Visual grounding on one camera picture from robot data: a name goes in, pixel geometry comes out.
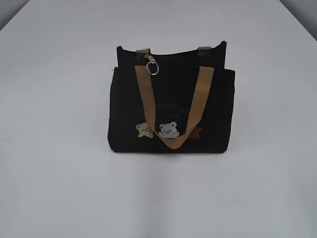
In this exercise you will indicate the black canvas tote bag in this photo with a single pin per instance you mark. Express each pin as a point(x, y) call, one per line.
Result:
point(173, 80)

